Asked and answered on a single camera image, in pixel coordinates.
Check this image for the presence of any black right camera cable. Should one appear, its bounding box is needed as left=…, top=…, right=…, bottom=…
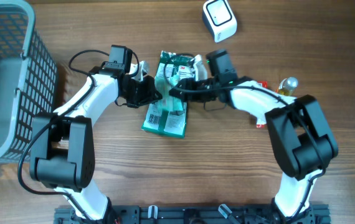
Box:
left=163, top=52, right=328, bottom=224

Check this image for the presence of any yellow Vim liquid bottle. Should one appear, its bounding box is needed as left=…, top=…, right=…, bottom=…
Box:
left=277, top=77, right=299, bottom=96

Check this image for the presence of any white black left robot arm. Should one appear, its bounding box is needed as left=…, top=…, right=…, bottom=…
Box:
left=27, top=66, right=162, bottom=223

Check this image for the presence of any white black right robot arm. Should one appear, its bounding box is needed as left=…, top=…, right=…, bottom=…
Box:
left=169, top=77, right=338, bottom=223

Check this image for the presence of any grey plastic shopping basket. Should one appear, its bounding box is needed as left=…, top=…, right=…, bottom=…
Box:
left=0, top=1, right=59, bottom=163

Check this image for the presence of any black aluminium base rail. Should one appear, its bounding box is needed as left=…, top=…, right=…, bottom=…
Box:
left=54, top=204, right=331, bottom=224

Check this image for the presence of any white barcode scanner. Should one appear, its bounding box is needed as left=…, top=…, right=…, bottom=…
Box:
left=202, top=0, right=237, bottom=43

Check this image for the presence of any green 3M gloves packet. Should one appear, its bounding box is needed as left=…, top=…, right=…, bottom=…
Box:
left=142, top=51, right=194, bottom=138

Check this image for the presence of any red toothpaste tube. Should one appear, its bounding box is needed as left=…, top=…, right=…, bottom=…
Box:
left=256, top=81, right=268, bottom=128

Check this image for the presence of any light green wipes pack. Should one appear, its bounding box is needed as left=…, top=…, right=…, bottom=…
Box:
left=155, top=77, right=184, bottom=114

